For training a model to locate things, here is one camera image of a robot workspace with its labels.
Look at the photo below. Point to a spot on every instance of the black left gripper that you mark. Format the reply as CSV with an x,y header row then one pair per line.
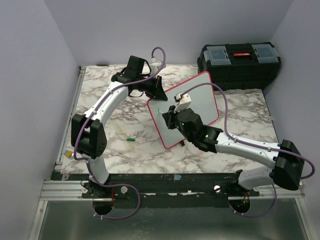
x,y
157,92

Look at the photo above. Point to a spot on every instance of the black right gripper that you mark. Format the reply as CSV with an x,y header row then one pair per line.
x,y
169,116

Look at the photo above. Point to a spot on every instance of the pink framed whiteboard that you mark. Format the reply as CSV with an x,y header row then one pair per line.
x,y
194,120

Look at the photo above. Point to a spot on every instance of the green marker cap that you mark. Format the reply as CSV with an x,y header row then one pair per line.
x,y
131,139

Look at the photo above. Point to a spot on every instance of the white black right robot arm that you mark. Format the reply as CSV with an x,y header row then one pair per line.
x,y
281,163

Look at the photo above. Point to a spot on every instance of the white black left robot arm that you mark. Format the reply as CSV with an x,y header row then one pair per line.
x,y
88,136

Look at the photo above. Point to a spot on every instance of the blue tape piece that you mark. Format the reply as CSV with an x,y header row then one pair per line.
x,y
177,177

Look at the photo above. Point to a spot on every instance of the black plastic toolbox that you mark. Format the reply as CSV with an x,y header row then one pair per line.
x,y
240,66

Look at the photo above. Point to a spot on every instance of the yellow small object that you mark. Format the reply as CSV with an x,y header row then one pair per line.
x,y
68,154

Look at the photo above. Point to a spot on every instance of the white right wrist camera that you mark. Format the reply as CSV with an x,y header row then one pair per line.
x,y
183,102

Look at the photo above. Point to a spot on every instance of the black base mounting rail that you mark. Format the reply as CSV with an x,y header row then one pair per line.
x,y
160,191

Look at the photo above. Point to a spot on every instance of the aluminium frame extrusion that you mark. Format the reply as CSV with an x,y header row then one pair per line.
x,y
62,189

